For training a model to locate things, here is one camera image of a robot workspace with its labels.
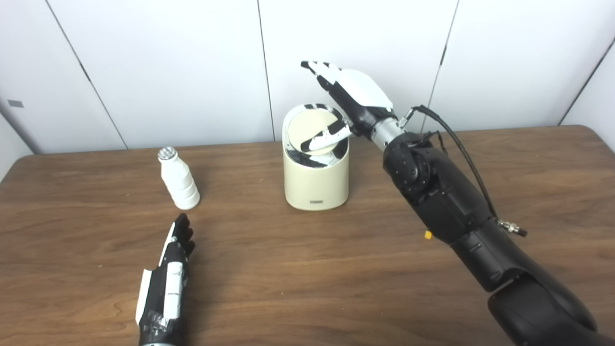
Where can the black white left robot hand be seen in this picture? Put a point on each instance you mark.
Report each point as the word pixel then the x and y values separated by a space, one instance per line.
pixel 166 288

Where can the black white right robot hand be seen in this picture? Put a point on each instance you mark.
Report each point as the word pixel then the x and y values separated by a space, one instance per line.
pixel 362 91

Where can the cream round bin lid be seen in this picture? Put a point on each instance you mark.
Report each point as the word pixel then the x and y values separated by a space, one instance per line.
pixel 307 125

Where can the small white plastic bottle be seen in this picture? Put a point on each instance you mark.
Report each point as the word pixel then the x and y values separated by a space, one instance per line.
pixel 181 182

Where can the cream-colored bin body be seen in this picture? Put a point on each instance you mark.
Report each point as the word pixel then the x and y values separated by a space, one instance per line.
pixel 314 185

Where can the small gray wall label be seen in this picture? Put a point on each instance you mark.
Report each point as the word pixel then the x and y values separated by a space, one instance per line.
pixel 15 103

